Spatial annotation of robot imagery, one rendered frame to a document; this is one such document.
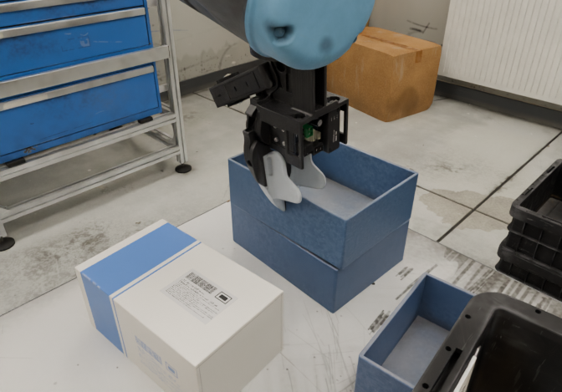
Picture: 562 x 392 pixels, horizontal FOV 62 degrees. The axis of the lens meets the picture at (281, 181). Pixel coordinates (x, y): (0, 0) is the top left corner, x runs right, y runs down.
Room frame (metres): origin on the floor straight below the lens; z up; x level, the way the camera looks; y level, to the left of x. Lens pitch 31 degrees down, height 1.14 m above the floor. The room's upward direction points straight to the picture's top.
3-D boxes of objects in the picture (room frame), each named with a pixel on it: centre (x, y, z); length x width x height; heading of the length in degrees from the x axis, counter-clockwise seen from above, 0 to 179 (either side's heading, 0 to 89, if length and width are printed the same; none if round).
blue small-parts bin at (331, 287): (0.53, -0.05, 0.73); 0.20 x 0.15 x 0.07; 43
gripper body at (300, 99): (0.45, -0.01, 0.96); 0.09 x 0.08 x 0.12; 44
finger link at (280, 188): (0.45, 0.00, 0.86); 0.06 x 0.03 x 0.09; 44
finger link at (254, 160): (0.46, 0.02, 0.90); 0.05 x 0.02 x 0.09; 134
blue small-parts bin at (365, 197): (0.53, -0.05, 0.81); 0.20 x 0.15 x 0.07; 45
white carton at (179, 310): (0.38, 0.11, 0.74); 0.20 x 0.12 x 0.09; 50
